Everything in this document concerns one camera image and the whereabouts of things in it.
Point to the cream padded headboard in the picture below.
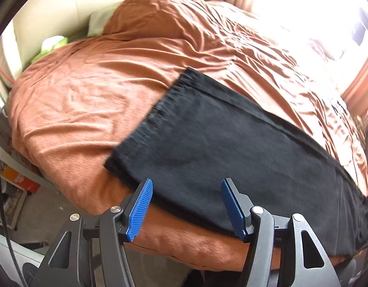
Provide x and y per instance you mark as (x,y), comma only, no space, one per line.
(52,6)

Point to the printed magazine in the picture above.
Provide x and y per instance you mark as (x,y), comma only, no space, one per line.
(12,206)

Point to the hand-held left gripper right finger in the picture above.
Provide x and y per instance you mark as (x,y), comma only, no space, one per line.
(233,212)

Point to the light green pillow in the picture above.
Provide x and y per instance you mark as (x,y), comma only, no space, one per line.
(100,21)

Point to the black pants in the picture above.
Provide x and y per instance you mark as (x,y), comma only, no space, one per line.
(217,155)

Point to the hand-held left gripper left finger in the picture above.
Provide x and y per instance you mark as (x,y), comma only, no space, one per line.
(139,212)

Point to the white plastic object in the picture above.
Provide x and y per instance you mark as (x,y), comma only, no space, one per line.
(13,254)

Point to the orange box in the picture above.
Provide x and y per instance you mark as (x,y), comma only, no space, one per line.
(21,181)

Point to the green tissue pack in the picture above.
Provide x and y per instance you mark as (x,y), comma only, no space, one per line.
(51,47)

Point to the brown blanket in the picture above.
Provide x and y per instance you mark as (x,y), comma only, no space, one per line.
(82,95)

